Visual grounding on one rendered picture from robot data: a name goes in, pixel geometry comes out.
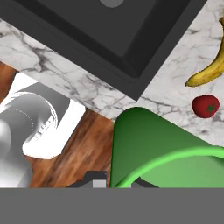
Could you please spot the green cup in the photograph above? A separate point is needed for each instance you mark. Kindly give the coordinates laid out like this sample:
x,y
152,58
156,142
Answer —
x,y
145,140

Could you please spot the grey sink drain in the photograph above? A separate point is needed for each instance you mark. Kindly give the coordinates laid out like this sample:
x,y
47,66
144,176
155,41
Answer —
x,y
111,3

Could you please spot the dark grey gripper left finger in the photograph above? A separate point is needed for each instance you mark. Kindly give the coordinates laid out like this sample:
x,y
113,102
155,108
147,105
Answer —
x,y
97,178

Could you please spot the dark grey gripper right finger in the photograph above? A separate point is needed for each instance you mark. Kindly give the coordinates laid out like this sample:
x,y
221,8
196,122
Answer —
x,y
141,183

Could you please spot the dark grey sink basin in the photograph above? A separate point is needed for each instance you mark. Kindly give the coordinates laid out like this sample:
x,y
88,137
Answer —
x,y
116,32

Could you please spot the red tomato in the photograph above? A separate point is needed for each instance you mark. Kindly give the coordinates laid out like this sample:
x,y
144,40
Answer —
x,y
205,106

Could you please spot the yellow banana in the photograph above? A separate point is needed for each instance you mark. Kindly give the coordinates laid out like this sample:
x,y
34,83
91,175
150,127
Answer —
x,y
214,68

